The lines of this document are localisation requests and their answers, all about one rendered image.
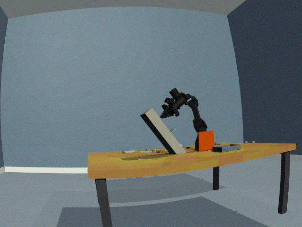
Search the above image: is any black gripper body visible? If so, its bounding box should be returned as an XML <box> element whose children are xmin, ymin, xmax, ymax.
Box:
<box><xmin>162</xmin><ymin>101</ymin><xmax>180</xmax><ymax>116</ymax></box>

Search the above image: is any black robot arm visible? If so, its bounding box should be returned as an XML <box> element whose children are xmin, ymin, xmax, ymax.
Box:
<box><xmin>165</xmin><ymin>88</ymin><xmax>208</xmax><ymax>133</ymax></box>

